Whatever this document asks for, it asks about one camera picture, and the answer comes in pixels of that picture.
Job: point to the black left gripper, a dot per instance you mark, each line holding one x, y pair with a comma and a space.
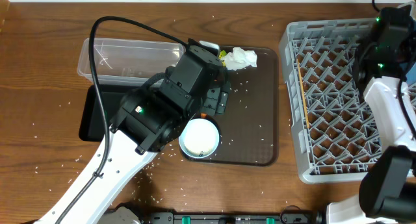
216, 99

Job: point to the large blue bowl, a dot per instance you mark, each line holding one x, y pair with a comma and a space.
411, 75

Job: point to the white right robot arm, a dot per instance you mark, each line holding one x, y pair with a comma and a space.
382, 61

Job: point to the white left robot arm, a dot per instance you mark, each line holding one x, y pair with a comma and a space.
149, 117

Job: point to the grey dishwasher rack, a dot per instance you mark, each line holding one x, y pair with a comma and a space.
342, 143

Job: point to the yellow foil snack wrapper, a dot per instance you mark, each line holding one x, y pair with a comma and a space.
222, 54

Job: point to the crumpled white tissue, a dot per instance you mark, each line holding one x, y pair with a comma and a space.
240, 59

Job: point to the light blue rice bowl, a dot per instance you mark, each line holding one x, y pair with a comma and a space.
199, 139

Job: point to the dark brown serving tray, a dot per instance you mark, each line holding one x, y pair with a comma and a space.
249, 125

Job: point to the clear plastic bin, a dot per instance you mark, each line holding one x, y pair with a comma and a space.
132, 62

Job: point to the black plastic bin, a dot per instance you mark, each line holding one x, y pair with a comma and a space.
91, 128

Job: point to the wooden chopstick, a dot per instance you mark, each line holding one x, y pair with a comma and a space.
302, 94

